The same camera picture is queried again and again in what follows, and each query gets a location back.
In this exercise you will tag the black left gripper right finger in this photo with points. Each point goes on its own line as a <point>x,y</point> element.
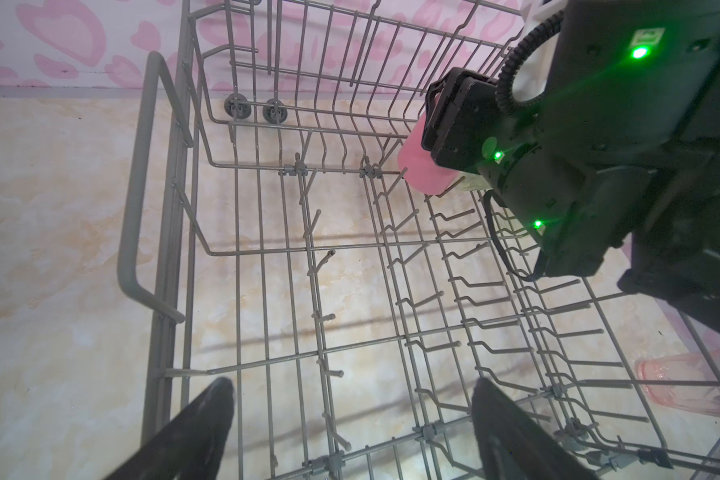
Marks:
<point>512,446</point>

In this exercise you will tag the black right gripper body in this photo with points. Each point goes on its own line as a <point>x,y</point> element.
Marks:
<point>464,125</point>

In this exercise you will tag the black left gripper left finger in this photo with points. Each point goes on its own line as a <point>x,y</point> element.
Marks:
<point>191,446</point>

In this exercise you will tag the pink plastic cup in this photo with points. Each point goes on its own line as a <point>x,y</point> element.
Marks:
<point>421,172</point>

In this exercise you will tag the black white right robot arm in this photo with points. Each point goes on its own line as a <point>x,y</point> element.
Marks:
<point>602,124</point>

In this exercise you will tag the light pink translucent cup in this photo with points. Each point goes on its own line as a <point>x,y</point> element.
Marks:
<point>683,382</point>

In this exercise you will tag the grey wire dish rack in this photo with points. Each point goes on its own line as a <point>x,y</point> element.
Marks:
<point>269,230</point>

